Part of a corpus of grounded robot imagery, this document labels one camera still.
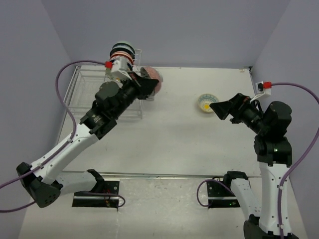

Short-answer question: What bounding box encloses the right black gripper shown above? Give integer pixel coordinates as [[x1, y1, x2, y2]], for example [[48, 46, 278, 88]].
[[210, 92, 269, 133]]

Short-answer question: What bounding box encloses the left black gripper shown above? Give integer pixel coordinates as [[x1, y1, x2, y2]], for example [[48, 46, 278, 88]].
[[112, 71, 159, 118]]

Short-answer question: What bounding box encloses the pink leaf patterned bowl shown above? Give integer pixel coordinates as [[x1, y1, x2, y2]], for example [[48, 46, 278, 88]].
[[147, 66, 163, 95]]

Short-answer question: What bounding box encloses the yellow teal patterned bowl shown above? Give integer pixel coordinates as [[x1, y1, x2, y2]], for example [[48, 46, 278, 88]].
[[197, 94, 219, 114]]

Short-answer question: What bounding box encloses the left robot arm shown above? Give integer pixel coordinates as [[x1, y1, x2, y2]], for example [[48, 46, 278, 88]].
[[16, 67, 162, 208]]

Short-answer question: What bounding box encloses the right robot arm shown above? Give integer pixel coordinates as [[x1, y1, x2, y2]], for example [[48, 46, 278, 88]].
[[210, 93, 297, 239]]

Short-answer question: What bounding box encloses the grey cutlery holder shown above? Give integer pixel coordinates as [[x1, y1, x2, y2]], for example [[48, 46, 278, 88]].
[[146, 94, 155, 101]]

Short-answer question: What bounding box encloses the dark teal white bowl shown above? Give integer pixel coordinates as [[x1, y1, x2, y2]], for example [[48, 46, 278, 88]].
[[110, 57, 133, 72]]

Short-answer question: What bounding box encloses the salmon pink patterned bowl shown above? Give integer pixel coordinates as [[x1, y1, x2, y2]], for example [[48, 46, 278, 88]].
[[110, 51, 134, 65]]

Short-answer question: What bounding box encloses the yellow star patterned bowl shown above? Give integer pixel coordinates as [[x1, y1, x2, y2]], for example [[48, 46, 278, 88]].
[[104, 68, 113, 81]]

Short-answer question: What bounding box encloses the black rimmed bowl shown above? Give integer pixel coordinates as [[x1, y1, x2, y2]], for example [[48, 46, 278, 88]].
[[110, 43, 135, 59]]

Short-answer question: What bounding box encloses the pale green bowl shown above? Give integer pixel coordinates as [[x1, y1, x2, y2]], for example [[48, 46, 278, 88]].
[[115, 40, 132, 46]]

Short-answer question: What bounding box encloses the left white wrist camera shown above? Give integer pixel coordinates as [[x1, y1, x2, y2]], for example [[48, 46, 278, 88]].
[[109, 57, 131, 81]]

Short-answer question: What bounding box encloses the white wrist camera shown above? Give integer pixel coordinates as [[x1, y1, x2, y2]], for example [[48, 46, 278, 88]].
[[250, 81, 272, 102], [109, 57, 131, 81]]

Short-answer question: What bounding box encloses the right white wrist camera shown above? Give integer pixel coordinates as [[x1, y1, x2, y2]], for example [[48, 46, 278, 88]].
[[250, 81, 272, 102]]

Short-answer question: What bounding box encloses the white wire dish rack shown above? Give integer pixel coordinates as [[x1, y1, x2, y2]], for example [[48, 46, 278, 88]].
[[64, 49, 143, 120]]

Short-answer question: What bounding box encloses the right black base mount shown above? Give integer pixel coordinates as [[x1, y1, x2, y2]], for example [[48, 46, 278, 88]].
[[206, 177, 240, 209]]

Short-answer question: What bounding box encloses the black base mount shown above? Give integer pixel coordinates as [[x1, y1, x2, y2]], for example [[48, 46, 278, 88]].
[[206, 177, 240, 209], [72, 180, 123, 209]]

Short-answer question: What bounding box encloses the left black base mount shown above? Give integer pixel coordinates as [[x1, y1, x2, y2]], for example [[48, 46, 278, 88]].
[[72, 180, 123, 209]]

